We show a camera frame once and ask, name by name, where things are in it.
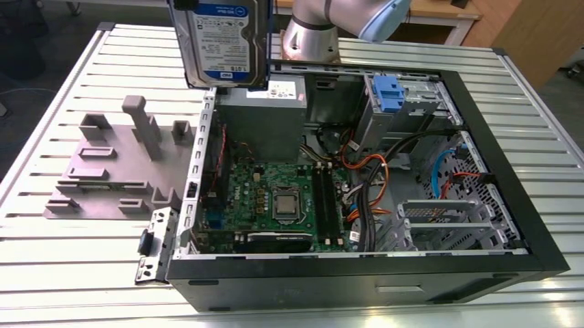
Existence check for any silver CPU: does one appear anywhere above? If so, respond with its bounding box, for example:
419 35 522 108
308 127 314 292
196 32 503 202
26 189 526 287
275 195 302 215

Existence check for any metal hinged slot bracket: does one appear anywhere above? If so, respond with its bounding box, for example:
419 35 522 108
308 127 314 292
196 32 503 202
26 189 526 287
133 206 179 285

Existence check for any wooden top desk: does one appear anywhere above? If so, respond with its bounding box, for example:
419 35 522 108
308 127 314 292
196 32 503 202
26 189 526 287
272 0 483 47

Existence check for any orange wire bundle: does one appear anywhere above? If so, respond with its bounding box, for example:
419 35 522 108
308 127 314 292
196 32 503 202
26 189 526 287
340 153 391 213

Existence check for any black graphics card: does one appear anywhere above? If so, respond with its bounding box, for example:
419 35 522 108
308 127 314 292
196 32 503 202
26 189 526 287
233 230 315 254

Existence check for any blue data wire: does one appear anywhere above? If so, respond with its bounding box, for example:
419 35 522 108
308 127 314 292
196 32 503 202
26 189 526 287
430 145 459 199

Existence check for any hard disk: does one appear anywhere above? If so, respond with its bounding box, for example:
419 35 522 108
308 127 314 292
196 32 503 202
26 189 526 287
165 0 275 92

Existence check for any black open PC case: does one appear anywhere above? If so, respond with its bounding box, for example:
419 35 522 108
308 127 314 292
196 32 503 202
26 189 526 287
164 57 570 312

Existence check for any grey power supply unit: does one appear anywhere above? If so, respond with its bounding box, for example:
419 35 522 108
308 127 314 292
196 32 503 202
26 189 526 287
213 75 307 165

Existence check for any grey parts rack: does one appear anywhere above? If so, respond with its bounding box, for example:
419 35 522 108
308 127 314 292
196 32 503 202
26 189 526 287
42 94 201 221

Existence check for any blue drive latch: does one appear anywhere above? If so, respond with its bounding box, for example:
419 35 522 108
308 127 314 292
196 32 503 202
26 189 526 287
371 75 406 113

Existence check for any green motherboard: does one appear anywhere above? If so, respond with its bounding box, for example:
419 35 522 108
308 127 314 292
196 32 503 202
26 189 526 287
195 162 360 254

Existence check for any metal optical drive cage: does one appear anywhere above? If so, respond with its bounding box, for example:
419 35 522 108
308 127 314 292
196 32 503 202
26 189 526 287
355 73 459 168

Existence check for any black cable bundle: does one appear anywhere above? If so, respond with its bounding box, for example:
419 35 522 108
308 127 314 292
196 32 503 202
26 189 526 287
358 129 457 253

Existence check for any green RAM stick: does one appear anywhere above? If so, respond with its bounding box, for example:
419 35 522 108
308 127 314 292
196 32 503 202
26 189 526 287
76 182 126 191

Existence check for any black RAM slot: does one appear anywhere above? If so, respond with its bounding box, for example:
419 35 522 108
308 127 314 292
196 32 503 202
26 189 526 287
323 163 343 245
312 163 332 245

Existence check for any CPU socket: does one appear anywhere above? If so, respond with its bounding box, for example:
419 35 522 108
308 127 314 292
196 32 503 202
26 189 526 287
268 186 307 225

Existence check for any black blue latch knob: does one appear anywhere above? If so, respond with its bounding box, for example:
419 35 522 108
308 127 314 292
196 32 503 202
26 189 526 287
137 229 156 256

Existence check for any red power wire black plug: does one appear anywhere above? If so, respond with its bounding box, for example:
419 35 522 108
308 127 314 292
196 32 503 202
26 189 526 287
449 172 495 184

